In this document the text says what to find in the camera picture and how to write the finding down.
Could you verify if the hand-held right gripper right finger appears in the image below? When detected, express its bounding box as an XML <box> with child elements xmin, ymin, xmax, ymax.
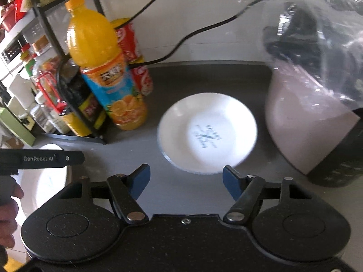
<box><xmin>223</xmin><ymin>165</ymin><xmax>319</xmax><ymax>224</ymax></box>

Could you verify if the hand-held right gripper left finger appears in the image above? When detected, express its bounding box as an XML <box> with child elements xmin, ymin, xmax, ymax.
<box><xmin>49</xmin><ymin>163</ymin><xmax>151</xmax><ymax>225</ymax></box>

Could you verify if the wide white plate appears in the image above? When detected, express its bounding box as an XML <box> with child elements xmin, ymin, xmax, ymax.
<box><xmin>11</xmin><ymin>144</ymin><xmax>73</xmax><ymax>224</ymax></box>

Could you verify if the small deep white plate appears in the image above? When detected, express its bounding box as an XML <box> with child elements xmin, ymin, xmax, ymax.
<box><xmin>157</xmin><ymin>92</ymin><xmax>258</xmax><ymax>175</ymax></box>

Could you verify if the person's left hand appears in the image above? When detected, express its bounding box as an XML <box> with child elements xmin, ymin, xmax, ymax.
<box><xmin>0</xmin><ymin>183</ymin><xmax>25</xmax><ymax>249</ymax></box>

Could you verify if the green carton box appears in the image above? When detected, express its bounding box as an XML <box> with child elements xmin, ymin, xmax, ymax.
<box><xmin>0</xmin><ymin>108</ymin><xmax>36</xmax><ymax>146</ymax></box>

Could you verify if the black metal kitchen rack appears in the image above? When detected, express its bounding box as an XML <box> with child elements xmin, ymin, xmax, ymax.
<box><xmin>0</xmin><ymin>0</ymin><xmax>110</xmax><ymax>146</ymax></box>

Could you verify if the white seasoning jar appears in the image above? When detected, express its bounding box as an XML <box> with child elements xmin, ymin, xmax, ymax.
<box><xmin>7</xmin><ymin>74</ymin><xmax>36</xmax><ymax>109</ymax></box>

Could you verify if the dark soy sauce bottle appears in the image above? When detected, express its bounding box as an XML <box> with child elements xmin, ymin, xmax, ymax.
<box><xmin>58</xmin><ymin>59</ymin><xmax>107</xmax><ymax>137</ymax></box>

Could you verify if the black and silver pressure cooker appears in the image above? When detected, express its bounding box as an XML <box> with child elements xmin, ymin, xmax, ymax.
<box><xmin>262</xmin><ymin>6</ymin><xmax>363</xmax><ymax>188</ymax></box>

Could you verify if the orange juice bottle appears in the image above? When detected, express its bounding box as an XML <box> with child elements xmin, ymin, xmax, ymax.
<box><xmin>65</xmin><ymin>0</ymin><xmax>148</xmax><ymax>131</ymax></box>

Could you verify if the red cola can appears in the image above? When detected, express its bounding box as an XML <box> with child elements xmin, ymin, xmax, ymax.
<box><xmin>111</xmin><ymin>18</ymin><xmax>154</xmax><ymax>97</ymax></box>

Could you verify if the red plastic basket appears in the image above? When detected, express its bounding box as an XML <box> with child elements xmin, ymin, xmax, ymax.
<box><xmin>0</xmin><ymin>3</ymin><xmax>21</xmax><ymax>31</ymax></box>

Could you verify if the black cooker cable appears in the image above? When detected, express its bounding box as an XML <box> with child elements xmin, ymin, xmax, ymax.
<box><xmin>129</xmin><ymin>0</ymin><xmax>281</xmax><ymax>69</ymax></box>

